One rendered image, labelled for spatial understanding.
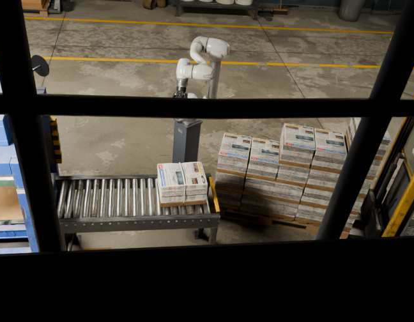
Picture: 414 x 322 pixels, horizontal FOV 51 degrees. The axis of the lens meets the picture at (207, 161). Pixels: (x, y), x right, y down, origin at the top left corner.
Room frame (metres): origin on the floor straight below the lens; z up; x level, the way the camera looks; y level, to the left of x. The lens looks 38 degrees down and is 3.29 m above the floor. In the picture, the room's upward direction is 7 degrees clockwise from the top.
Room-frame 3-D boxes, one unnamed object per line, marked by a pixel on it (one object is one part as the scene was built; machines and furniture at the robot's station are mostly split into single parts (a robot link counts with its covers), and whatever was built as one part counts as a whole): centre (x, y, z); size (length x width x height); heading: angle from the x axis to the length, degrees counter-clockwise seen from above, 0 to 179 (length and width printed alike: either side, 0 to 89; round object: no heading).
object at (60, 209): (2.45, 1.13, 0.77); 0.47 x 0.05 x 0.05; 12
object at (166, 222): (2.33, 0.50, 0.74); 1.34 x 0.05 x 0.12; 102
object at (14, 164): (2.00, 1.16, 0.77); 0.09 x 0.09 x 1.55; 12
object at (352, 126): (3.33, -1.42, 0.65); 0.39 x 0.30 x 1.29; 175
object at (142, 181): (2.59, 0.49, 0.77); 0.47 x 0.05 x 0.05; 12
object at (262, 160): (3.39, -0.70, 0.42); 1.17 x 0.39 x 0.83; 85
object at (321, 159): (3.35, -1.12, 0.95); 0.38 x 0.29 x 0.23; 176
